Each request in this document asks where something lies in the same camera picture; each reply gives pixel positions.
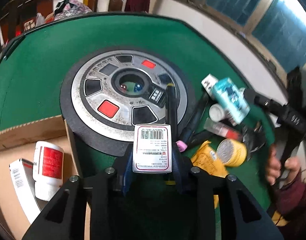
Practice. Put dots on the yellow snack packet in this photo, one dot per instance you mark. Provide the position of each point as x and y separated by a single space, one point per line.
206 158

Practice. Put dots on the round silver mahjong control panel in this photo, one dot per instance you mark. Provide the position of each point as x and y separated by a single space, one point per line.
107 93

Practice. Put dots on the yellow tape roll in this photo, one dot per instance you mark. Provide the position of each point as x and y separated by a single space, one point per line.
231 152

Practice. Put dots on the wooden chair dark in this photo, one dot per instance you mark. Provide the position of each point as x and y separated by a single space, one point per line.
18 16

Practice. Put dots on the window with blue glass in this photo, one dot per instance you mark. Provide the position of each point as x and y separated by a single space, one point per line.
275 28

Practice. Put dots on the clear red tube packet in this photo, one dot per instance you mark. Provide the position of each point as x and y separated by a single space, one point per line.
222 130

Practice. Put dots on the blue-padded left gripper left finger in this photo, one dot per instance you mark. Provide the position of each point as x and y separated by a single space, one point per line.
128 172

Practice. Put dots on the white bottle red label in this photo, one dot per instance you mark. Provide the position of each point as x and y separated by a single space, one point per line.
47 169

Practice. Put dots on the teal white tissue pack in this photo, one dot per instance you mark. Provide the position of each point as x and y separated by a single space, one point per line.
231 100

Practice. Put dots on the white barcode medicine box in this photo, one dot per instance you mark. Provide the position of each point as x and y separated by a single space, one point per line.
152 149

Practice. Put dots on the maroon sleeve forearm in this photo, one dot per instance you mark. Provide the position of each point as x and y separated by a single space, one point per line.
291 199

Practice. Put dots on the pink-capped black pen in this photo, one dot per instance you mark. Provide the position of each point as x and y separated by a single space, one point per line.
196 140

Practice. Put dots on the floral bag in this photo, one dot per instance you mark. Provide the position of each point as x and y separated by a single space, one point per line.
70 8

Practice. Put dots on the right hand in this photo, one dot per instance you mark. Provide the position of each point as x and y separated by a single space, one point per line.
273 167

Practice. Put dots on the black marker pen green caps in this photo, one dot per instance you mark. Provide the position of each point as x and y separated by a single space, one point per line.
171 110

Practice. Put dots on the white red box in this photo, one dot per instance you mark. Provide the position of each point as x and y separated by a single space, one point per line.
24 186

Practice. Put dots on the black snack packet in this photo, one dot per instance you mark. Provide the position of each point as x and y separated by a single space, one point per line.
253 138

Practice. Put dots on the cardboard box tray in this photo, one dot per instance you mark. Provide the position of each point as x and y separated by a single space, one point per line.
18 204

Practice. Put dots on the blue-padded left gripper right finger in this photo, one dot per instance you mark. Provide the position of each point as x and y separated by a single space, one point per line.
178 169

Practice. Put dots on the white bottle green label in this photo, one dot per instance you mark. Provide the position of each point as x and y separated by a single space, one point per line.
217 113

